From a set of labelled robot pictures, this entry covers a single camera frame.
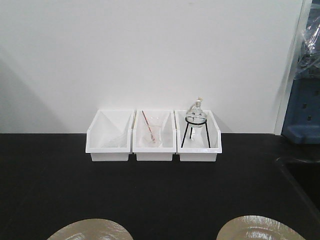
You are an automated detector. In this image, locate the blue pegboard drying rack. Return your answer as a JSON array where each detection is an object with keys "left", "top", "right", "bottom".
[{"left": 281, "top": 78, "right": 320, "bottom": 145}]

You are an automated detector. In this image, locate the beige round plate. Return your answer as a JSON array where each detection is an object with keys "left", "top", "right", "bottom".
[
  {"left": 48, "top": 218, "right": 133, "bottom": 240},
  {"left": 216, "top": 215, "right": 304, "bottom": 240}
]

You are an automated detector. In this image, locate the right white storage bin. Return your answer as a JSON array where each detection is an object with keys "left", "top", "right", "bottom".
[{"left": 174, "top": 110, "right": 222, "bottom": 162}]

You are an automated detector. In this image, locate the left white storage bin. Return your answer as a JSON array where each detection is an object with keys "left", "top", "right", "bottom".
[{"left": 85, "top": 109, "right": 135, "bottom": 162}]

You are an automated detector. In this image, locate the red glass stirring rod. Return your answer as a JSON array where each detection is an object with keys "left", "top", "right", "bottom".
[{"left": 141, "top": 110, "right": 156, "bottom": 143}]

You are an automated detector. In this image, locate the black lab sink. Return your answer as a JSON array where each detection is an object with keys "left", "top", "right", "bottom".
[{"left": 275, "top": 157, "right": 320, "bottom": 218}]

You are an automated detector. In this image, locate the white storage bin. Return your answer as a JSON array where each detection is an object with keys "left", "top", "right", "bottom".
[
  {"left": 85, "top": 109, "right": 135, "bottom": 162},
  {"left": 132, "top": 109, "right": 177, "bottom": 162},
  {"left": 174, "top": 110, "right": 222, "bottom": 162}
]

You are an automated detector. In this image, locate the round glass flask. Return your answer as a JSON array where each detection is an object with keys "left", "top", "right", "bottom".
[{"left": 185, "top": 98, "right": 207, "bottom": 128}]

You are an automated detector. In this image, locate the black wire tripod stand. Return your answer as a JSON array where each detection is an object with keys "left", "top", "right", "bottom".
[{"left": 180, "top": 117, "right": 211, "bottom": 148}]

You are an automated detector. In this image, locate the clear glass beaker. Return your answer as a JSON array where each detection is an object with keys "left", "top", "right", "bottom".
[{"left": 143, "top": 116, "right": 162, "bottom": 148}]

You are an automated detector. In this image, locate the middle white storage bin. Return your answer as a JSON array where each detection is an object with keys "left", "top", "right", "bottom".
[{"left": 132, "top": 109, "right": 177, "bottom": 162}]

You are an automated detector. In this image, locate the clear plastic wrap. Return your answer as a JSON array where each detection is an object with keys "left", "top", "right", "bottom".
[{"left": 294, "top": 0, "right": 320, "bottom": 80}]

